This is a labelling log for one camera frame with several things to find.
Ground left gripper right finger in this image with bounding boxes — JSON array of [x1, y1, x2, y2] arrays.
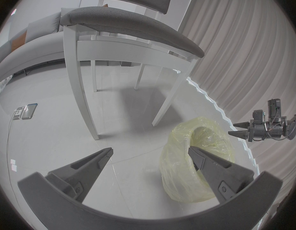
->
[[189, 146, 255, 204]]

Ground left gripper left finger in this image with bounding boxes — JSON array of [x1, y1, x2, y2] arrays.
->
[[46, 148, 114, 203]]

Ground yellow plastic bag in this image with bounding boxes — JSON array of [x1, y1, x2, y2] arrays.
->
[[160, 116, 235, 203]]

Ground white trash bin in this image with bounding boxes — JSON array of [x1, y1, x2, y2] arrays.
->
[[162, 119, 235, 202]]

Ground white curtain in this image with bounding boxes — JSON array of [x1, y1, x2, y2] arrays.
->
[[179, 0, 296, 167]]

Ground pale grey sofa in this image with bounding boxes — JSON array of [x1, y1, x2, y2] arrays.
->
[[0, 10, 67, 95]]

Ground orange cushion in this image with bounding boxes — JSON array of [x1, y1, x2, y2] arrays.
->
[[11, 31, 27, 51]]

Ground white chair with grey seat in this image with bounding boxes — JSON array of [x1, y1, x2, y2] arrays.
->
[[59, 0, 205, 141]]

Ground pale grey cushion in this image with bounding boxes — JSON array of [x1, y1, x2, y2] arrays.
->
[[27, 11, 61, 42]]

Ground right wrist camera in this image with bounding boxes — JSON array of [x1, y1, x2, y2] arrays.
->
[[252, 109, 267, 125]]

